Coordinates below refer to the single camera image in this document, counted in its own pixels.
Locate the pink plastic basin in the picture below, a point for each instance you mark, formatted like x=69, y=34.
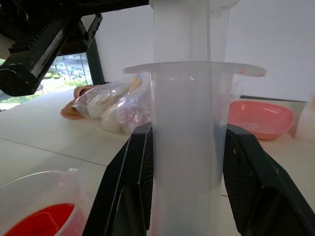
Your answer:
x=261, y=118

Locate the clear plastic bag with items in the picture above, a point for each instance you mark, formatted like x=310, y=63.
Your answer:
x=110, y=108

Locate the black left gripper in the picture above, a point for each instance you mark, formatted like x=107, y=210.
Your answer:
x=32, y=41

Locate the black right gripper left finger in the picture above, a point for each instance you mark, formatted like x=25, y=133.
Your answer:
x=128, y=177

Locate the clear plastic measuring cylinder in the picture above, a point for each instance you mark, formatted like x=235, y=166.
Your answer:
x=187, y=137

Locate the black window frame post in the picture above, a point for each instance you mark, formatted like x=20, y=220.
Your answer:
x=96, y=64

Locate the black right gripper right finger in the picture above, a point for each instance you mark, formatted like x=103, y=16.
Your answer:
x=258, y=186

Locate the clear plastic measuring cup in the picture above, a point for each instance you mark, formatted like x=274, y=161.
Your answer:
x=37, y=186

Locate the red liquid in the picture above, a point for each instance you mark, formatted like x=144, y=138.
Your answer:
x=41, y=220

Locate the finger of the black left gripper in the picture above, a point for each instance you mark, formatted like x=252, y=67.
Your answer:
x=110, y=6

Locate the white plastic bottle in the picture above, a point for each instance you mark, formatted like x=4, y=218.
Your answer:
x=306, y=120

